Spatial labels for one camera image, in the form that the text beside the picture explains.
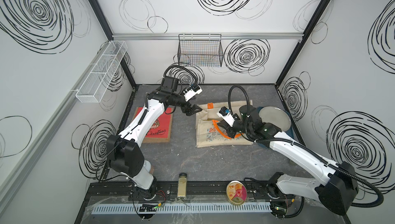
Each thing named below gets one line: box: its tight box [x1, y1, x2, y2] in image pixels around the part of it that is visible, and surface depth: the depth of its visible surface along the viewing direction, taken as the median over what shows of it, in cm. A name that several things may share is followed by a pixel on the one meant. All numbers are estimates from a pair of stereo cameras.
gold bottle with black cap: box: [177, 172, 188, 198], surface depth 74 cm
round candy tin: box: [225, 180, 248, 205], surface depth 72 cm
